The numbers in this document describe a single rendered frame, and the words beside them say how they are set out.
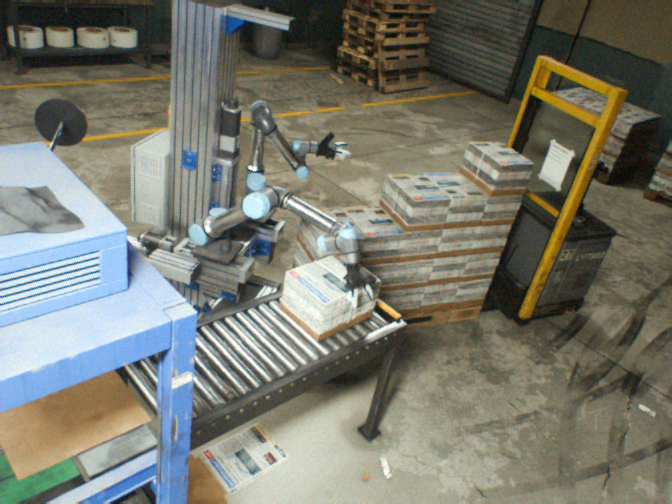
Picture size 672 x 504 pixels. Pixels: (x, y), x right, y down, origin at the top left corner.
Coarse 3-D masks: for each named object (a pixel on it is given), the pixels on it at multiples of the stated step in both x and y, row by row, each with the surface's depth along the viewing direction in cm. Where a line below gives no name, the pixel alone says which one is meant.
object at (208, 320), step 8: (264, 296) 294; (272, 296) 295; (280, 296) 296; (240, 304) 285; (248, 304) 286; (256, 304) 288; (224, 312) 278; (232, 312) 279; (200, 320) 270; (208, 320) 271; (216, 320) 273; (152, 360) 257; (120, 368) 247; (120, 376) 249
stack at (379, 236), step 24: (336, 216) 373; (360, 216) 379; (384, 216) 385; (312, 240) 362; (360, 240) 358; (384, 240) 366; (408, 240) 375; (432, 240) 384; (456, 240) 394; (384, 264) 378; (408, 264) 386; (432, 264) 396; (456, 264) 407; (432, 288) 410; (456, 288) 421; (432, 312) 424
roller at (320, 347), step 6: (270, 306) 291; (276, 306) 289; (276, 312) 288; (282, 312) 286; (282, 318) 286; (288, 318) 283; (288, 324) 283; (294, 324) 281; (294, 330) 281; (300, 330) 278; (300, 336) 278; (306, 336) 275; (312, 342) 272; (318, 342) 271; (318, 348) 270; (324, 348) 269; (324, 354) 267
